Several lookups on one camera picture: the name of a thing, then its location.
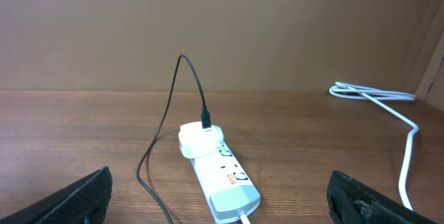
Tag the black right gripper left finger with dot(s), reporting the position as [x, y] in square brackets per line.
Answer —
[83, 202]

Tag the white USB wall charger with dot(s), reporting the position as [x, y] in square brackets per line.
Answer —
[196, 141]

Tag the white power strip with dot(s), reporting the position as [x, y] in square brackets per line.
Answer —
[229, 192]

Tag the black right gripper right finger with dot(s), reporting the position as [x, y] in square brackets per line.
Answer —
[351, 202]

